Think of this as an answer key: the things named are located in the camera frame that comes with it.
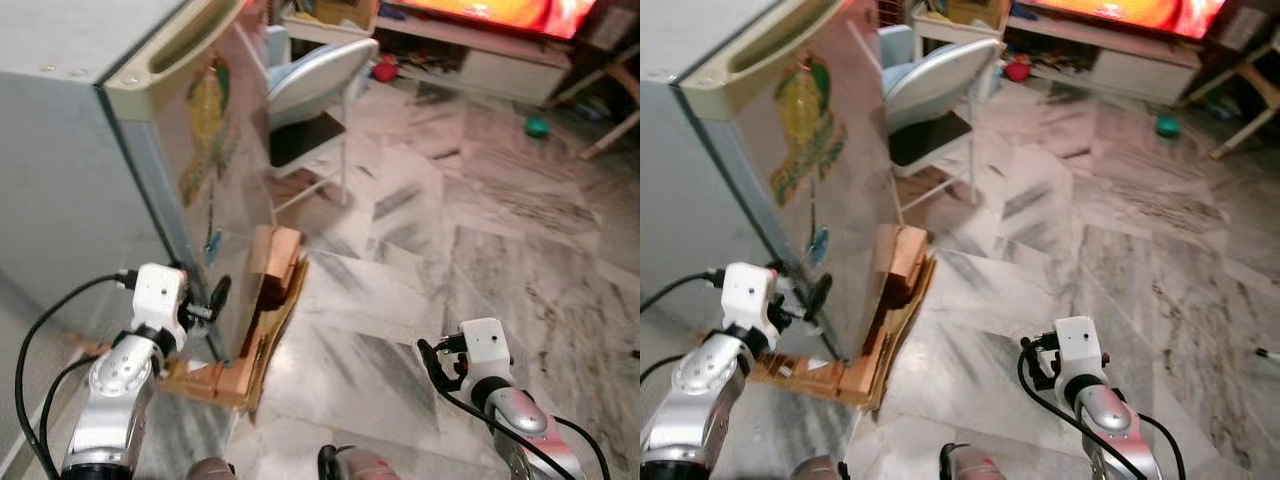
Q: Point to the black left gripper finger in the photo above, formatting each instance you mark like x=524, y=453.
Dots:
x=220, y=296
x=820, y=294

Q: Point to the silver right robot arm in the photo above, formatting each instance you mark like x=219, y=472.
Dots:
x=520, y=420
x=1110, y=420

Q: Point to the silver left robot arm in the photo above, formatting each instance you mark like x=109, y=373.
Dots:
x=115, y=400
x=700, y=400

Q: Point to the wooden fridge stand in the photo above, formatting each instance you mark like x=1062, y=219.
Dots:
x=280, y=265
x=908, y=262

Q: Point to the small blue door sticker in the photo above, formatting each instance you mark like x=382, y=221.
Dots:
x=213, y=247
x=819, y=246

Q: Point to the right robot leg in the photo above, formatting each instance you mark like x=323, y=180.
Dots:
x=362, y=466
x=980, y=466

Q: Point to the robot leg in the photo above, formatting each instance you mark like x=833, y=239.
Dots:
x=818, y=469
x=208, y=469
x=362, y=466
x=980, y=466

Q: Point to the left robot leg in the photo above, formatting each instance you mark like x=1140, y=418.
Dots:
x=818, y=469
x=208, y=469

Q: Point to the green and yellow door sticker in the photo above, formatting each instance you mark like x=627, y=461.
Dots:
x=207, y=125
x=805, y=125

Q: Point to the grey plastic chair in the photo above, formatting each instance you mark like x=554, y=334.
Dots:
x=935, y=80
x=315, y=80

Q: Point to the green bowl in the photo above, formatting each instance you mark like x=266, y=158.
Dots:
x=537, y=127
x=1167, y=126

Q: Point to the light blue container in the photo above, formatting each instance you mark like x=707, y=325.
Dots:
x=276, y=45
x=895, y=45

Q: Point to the red ball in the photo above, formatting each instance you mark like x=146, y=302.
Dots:
x=385, y=71
x=1017, y=71

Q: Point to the wooden table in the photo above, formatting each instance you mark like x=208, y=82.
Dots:
x=1250, y=85
x=610, y=90

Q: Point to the white television cabinet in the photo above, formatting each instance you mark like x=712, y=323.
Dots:
x=500, y=70
x=1130, y=68

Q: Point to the television with orange picture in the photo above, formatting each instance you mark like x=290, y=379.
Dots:
x=490, y=12
x=1120, y=10

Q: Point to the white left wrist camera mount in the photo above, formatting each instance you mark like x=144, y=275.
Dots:
x=748, y=295
x=158, y=295

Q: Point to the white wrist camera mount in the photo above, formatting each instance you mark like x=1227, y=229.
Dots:
x=1080, y=345
x=487, y=345
x=158, y=295
x=748, y=295

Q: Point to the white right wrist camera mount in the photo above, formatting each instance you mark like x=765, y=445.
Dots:
x=487, y=345
x=1080, y=345

